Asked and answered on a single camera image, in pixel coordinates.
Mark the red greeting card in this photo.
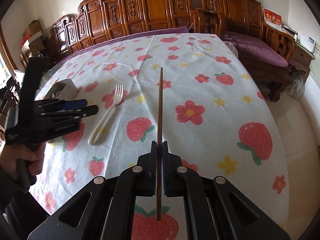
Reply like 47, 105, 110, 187
263, 8, 282, 30

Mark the carved wooden armchair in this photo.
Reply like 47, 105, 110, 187
201, 0, 296, 102

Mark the brown cardboard box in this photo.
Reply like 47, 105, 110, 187
23, 20, 42, 38

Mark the person's left hand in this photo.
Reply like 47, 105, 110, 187
1, 142, 46, 180

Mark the white cardboard box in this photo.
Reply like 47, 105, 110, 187
21, 31, 44, 53

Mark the rectangular metal tin box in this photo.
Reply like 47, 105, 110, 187
44, 78, 78, 100

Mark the strawberry flower print tablecloth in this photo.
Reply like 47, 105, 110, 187
32, 33, 289, 239

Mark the white plastic fork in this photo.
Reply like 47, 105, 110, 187
87, 84, 124, 146

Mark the grey fluffy pet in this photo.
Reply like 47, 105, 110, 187
281, 72, 305, 100

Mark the white router box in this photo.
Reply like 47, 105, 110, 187
299, 33, 316, 53

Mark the carved wooden sofa bench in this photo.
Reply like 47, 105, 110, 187
49, 0, 226, 61

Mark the purple armchair cushion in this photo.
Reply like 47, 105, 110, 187
223, 31, 288, 67

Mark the wooden side table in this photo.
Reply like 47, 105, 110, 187
289, 42, 315, 83

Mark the dark brown wooden chopstick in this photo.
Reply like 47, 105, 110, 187
156, 67, 163, 221

